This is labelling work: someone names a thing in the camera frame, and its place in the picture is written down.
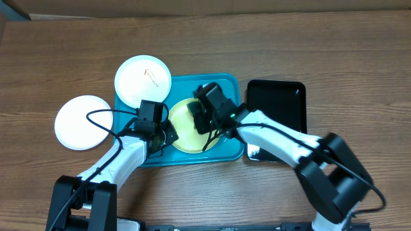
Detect white plate with stain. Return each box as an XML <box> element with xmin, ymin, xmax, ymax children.
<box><xmin>114</xmin><ymin>55</ymin><xmax>171</xmax><ymax>108</ymax></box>

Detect yellow plate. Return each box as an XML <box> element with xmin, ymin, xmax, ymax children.
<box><xmin>169</xmin><ymin>98</ymin><xmax>209</xmax><ymax>154</ymax></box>

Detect pink plate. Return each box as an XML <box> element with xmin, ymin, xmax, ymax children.
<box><xmin>55</xmin><ymin>95</ymin><xmax>113</xmax><ymax>151</ymax></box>

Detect black plastic tray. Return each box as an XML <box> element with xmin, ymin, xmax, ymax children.
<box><xmin>245</xmin><ymin>79</ymin><xmax>308</xmax><ymax>162</ymax></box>

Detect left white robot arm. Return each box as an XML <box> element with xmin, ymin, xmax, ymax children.
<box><xmin>46</xmin><ymin>120</ymin><xmax>178</xmax><ymax>231</ymax></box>

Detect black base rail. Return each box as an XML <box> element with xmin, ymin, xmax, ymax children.
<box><xmin>141</xmin><ymin>221</ymin><xmax>370</xmax><ymax>231</ymax></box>

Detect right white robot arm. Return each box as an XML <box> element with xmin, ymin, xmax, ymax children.
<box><xmin>188</xmin><ymin>100</ymin><xmax>373</xmax><ymax>230</ymax></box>

